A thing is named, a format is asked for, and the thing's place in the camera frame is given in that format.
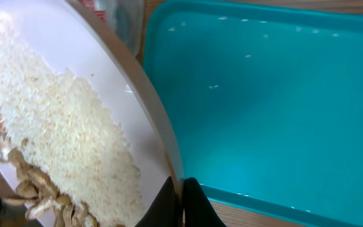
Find red snack wrapper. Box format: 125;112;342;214
79;0;107;21

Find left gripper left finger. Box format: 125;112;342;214
135;177;182;227

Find white plate with food scraps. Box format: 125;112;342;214
0;1;183;226

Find food scraps on plate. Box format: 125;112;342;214
0;13;144;226

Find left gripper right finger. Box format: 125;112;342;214
183;178;226;227

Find teal serving tray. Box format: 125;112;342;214
144;1;363;226

